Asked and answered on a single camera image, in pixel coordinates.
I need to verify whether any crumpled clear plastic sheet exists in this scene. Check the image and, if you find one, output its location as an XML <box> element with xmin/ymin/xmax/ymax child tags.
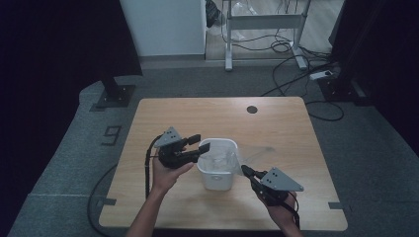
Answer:
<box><xmin>229</xmin><ymin>0</ymin><xmax>259</xmax><ymax>18</ymax></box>

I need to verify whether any white power strip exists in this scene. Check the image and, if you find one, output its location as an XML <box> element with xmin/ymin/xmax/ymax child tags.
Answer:
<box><xmin>308</xmin><ymin>69</ymin><xmax>334</xmax><ymax>81</ymax></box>

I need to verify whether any person's left hand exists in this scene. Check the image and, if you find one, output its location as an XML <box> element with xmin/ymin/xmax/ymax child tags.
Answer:
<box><xmin>150</xmin><ymin>159</ymin><xmax>195</xmax><ymax>196</ymax></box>

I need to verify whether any black curtain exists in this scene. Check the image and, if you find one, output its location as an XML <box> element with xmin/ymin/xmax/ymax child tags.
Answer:
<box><xmin>328</xmin><ymin>0</ymin><xmax>419</xmax><ymax>157</ymax></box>
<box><xmin>0</xmin><ymin>0</ymin><xmax>143</xmax><ymax>186</ymax></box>

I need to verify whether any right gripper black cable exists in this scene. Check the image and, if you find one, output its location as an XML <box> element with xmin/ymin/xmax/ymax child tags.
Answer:
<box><xmin>282</xmin><ymin>197</ymin><xmax>301</xmax><ymax>230</ymax></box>

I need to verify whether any white plastic bin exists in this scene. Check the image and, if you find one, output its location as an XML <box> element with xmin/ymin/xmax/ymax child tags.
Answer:
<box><xmin>196</xmin><ymin>137</ymin><xmax>239</xmax><ymax>192</ymax></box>

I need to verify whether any tangle of black cables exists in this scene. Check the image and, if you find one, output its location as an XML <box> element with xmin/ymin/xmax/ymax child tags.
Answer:
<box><xmin>226</xmin><ymin>28</ymin><xmax>340</xmax><ymax>98</ymax></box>

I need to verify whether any person's right hand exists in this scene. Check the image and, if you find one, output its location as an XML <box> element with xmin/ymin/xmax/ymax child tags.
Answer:
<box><xmin>259</xmin><ymin>192</ymin><xmax>299</xmax><ymax>230</ymax></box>

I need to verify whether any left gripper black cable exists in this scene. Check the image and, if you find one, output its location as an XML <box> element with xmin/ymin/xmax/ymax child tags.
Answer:
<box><xmin>144</xmin><ymin>133</ymin><xmax>163</xmax><ymax>200</ymax></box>

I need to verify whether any dark bag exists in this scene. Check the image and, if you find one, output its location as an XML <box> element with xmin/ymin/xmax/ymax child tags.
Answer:
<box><xmin>205</xmin><ymin>0</ymin><xmax>222</xmax><ymax>30</ymax></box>

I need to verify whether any white cabinet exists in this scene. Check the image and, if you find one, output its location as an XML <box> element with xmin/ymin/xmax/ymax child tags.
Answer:
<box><xmin>119</xmin><ymin>0</ymin><xmax>209</xmax><ymax>58</ymax></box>

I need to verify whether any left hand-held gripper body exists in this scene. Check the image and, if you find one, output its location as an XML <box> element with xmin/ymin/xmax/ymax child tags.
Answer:
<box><xmin>153</xmin><ymin>126</ymin><xmax>201</xmax><ymax>170</ymax></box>

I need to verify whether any black stand base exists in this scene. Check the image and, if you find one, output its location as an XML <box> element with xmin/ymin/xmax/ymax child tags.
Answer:
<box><xmin>317</xmin><ymin>74</ymin><xmax>374</xmax><ymax>107</ymax></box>

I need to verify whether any black stand with base plate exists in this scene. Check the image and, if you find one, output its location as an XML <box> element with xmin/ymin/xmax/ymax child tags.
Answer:
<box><xmin>89</xmin><ymin>76</ymin><xmax>137</xmax><ymax>113</ymax></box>

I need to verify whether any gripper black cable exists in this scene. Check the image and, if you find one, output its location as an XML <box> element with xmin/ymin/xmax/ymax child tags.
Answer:
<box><xmin>282</xmin><ymin>197</ymin><xmax>301</xmax><ymax>230</ymax></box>
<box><xmin>144</xmin><ymin>133</ymin><xmax>163</xmax><ymax>200</ymax></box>

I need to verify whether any black floor cable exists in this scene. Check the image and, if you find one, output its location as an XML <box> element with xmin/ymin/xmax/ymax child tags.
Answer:
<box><xmin>86</xmin><ymin>163</ymin><xmax>119</xmax><ymax>237</ymax></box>

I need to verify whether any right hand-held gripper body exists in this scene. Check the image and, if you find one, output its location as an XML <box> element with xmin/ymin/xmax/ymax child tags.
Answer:
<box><xmin>251</xmin><ymin>166</ymin><xmax>305</xmax><ymax>207</ymax></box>

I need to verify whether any looped black cable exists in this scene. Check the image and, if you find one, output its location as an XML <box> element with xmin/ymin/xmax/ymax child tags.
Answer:
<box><xmin>304</xmin><ymin>100</ymin><xmax>346</xmax><ymax>122</ymax></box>

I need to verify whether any white metal desk frame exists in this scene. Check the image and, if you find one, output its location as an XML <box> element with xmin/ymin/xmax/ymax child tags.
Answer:
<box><xmin>221</xmin><ymin>0</ymin><xmax>312</xmax><ymax>72</ymax></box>

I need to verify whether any clear plastic bag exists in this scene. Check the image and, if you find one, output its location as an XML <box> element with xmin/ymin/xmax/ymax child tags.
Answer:
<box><xmin>199</xmin><ymin>140</ymin><xmax>279</xmax><ymax>178</ymax></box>

